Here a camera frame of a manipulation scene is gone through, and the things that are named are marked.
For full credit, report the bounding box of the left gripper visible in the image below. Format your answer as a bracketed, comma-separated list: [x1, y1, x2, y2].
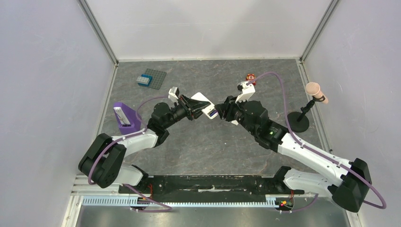
[163, 94, 210, 129]

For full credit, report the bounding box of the blue purple battery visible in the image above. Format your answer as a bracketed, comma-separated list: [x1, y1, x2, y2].
[209, 109, 218, 118]

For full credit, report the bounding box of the white remote control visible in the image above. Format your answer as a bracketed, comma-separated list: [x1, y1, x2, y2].
[190, 92, 219, 120]

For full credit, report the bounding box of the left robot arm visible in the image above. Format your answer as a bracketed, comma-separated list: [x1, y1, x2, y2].
[78, 95, 214, 193]

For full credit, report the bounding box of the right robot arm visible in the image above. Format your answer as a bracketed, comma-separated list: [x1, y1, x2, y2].
[215, 96, 372, 213]

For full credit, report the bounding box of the red toy block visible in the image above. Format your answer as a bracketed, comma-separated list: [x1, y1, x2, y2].
[246, 74, 256, 86]

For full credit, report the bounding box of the grey lego baseplate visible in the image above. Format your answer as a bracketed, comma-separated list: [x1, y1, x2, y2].
[142, 69, 167, 90]

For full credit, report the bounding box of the blue lego brick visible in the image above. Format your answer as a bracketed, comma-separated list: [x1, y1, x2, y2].
[136, 74, 153, 87]

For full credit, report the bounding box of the purple stand with white device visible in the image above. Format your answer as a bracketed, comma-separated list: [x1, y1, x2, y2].
[113, 102, 141, 135]

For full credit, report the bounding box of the pink microphone on black stand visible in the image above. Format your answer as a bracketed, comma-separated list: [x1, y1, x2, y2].
[287, 82, 329, 133]

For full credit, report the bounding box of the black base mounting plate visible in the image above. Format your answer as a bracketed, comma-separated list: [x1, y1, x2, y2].
[134, 166, 291, 202]

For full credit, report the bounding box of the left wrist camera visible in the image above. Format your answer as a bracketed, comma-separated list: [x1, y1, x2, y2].
[168, 87, 180, 103]

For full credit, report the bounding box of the white slotted cable duct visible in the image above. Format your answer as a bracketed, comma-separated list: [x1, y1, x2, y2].
[82, 196, 279, 208]

